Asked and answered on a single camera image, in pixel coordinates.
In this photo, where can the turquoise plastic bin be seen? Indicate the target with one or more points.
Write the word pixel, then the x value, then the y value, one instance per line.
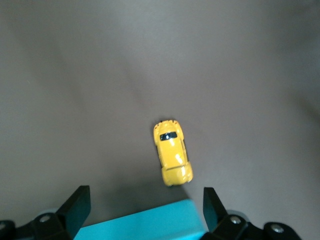
pixel 150 222

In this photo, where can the yellow beetle toy car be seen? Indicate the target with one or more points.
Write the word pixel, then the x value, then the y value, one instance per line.
pixel 172 155

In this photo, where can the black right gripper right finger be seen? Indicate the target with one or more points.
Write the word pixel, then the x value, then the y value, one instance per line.
pixel 217 220

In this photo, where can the brown table cover mat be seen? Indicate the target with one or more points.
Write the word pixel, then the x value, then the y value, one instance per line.
pixel 75 75

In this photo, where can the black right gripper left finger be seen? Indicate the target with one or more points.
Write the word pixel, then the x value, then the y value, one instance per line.
pixel 72 215

